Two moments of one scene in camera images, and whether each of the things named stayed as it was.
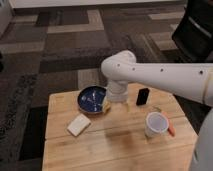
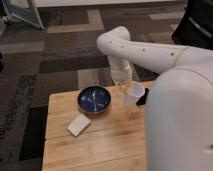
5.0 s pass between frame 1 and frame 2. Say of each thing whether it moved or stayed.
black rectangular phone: stayed
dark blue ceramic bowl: stayed
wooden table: stayed
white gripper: moved
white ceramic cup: moved
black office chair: stayed
